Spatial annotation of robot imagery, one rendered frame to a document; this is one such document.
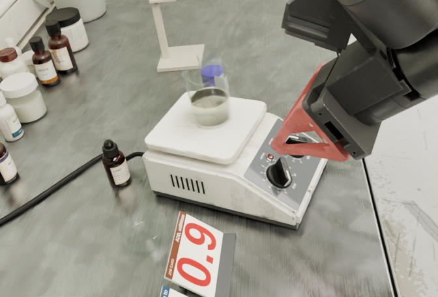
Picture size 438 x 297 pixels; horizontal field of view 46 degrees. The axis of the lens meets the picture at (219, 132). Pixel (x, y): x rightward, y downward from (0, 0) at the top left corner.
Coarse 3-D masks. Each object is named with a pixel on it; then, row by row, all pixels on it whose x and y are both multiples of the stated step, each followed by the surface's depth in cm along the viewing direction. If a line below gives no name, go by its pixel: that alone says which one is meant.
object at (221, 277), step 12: (228, 240) 59; (216, 252) 57; (228, 252) 57; (216, 264) 56; (228, 264) 56; (216, 276) 55; (228, 276) 55; (180, 288) 54; (192, 288) 52; (216, 288) 54; (228, 288) 53
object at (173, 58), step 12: (156, 0) 87; (168, 0) 87; (156, 12) 89; (156, 24) 90; (168, 48) 98; (180, 48) 97; (192, 48) 97; (204, 48) 97; (168, 60) 94; (180, 60) 93; (192, 60) 93
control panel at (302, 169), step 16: (272, 128) 64; (256, 160) 60; (272, 160) 61; (288, 160) 62; (304, 160) 63; (320, 160) 64; (256, 176) 58; (304, 176) 61; (272, 192) 58; (288, 192) 59; (304, 192) 59
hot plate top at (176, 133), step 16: (176, 112) 66; (240, 112) 64; (256, 112) 64; (160, 128) 63; (176, 128) 63; (192, 128) 62; (224, 128) 62; (240, 128) 61; (160, 144) 61; (176, 144) 60; (192, 144) 60; (208, 144) 60; (224, 144) 59; (240, 144) 59; (208, 160) 58; (224, 160) 57
